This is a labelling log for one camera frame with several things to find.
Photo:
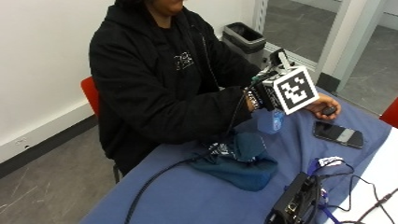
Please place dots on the small black remote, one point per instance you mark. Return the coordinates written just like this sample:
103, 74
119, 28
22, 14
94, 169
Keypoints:
328, 110

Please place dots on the black smartphone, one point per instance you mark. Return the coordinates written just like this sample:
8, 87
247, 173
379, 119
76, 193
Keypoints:
336, 134

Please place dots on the white cube of black markers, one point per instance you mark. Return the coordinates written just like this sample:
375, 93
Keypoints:
292, 90

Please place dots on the red chair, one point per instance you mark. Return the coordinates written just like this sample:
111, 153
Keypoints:
90, 95
390, 113

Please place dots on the translucent blue bottle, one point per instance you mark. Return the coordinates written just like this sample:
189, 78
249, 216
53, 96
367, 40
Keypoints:
271, 122

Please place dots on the grey glove-mounted tracker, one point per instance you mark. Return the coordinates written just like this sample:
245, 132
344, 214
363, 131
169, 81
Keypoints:
278, 60

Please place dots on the dark teal cloth bag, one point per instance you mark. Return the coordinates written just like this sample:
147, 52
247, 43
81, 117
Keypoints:
242, 165

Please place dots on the grey trash bin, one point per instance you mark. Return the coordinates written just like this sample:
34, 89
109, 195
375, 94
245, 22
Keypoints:
243, 40

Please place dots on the black electronics box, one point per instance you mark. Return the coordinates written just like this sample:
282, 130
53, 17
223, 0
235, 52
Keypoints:
294, 200

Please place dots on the perforated metal column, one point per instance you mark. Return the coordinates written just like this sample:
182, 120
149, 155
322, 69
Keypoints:
261, 15

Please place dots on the blue tablecloth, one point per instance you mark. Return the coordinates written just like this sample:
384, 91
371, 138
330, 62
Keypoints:
231, 193

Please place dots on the the person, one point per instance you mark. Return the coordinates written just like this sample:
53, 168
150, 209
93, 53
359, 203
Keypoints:
157, 93

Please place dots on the white door frame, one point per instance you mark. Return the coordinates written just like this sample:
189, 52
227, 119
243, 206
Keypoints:
351, 40

